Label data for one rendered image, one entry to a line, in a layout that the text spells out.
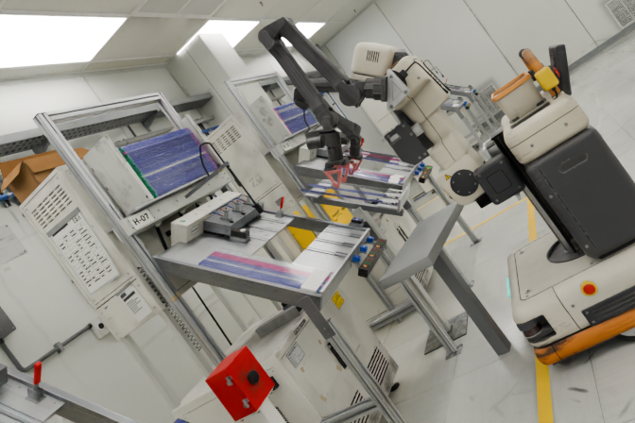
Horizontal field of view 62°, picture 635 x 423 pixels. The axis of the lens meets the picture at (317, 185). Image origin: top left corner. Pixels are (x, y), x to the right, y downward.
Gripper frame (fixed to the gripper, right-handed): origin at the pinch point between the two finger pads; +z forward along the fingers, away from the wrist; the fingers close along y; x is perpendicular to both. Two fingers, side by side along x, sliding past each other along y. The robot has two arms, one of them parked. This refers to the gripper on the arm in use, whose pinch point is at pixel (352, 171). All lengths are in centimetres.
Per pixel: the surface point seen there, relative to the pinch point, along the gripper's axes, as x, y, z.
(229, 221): -39, 69, 12
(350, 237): 12, 50, 18
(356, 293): -1, -40, 93
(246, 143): -82, -41, 1
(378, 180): 7.4, -38.4, 14.1
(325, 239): 2, 57, 18
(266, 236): -23, 65, 18
